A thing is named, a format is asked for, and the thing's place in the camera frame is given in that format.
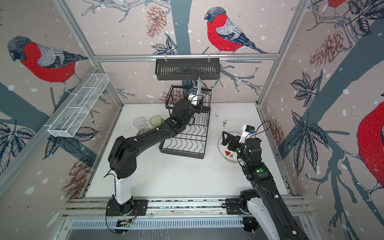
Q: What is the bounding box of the white mesh wall shelf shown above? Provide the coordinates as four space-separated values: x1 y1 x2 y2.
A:
48 73 110 138

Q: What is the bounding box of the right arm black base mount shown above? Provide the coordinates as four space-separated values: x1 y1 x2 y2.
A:
221 189 260 215

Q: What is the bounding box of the horizontal aluminium frame bar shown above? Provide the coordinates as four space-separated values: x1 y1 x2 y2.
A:
94 53 280 63

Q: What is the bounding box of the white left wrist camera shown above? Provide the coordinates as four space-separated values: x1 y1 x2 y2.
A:
188 94 199 106

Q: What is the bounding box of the black wire dish rack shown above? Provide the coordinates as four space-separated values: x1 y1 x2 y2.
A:
158 84 213 160

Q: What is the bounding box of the green glass tumbler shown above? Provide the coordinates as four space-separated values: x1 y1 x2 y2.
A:
150 116 163 128

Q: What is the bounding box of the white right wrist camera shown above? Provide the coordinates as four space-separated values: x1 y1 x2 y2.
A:
239 125 255 144

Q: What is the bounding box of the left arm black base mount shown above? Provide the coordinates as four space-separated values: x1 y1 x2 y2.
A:
106 197 149 217

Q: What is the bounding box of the white patterned plate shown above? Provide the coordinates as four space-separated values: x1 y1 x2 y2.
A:
218 131 245 163

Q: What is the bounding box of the pink floral bowl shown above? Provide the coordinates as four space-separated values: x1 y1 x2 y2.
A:
137 128 151 136

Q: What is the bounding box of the black hanging wall basket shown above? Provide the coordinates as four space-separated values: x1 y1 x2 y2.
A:
155 58 221 81

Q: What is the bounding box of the pale green plate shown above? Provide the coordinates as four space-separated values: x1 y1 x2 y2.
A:
197 77 203 101

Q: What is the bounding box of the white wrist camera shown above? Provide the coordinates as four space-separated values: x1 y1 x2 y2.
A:
188 94 199 106
239 125 255 144

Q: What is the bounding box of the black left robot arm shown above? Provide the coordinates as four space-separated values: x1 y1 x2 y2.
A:
108 97 203 206

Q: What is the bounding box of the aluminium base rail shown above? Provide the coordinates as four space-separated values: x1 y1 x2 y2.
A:
56 196 310 230

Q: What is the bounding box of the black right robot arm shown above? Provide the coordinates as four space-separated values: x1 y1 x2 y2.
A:
222 132 308 240

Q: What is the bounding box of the clear plastic cup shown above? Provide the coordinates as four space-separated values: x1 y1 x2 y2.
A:
133 117 148 131

